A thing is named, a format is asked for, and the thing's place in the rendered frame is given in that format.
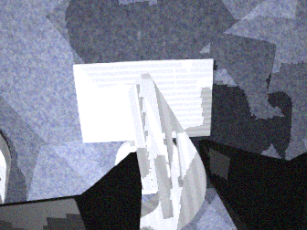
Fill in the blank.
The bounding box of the white curved plate with holes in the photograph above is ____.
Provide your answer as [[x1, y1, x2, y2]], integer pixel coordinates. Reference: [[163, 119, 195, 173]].
[[115, 139, 180, 194]]

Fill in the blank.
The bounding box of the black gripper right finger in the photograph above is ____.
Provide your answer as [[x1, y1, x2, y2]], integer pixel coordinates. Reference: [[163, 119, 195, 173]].
[[198, 140, 307, 230]]

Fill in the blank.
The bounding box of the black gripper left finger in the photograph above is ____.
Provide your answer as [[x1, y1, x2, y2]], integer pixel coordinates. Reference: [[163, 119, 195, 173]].
[[0, 152, 142, 230]]

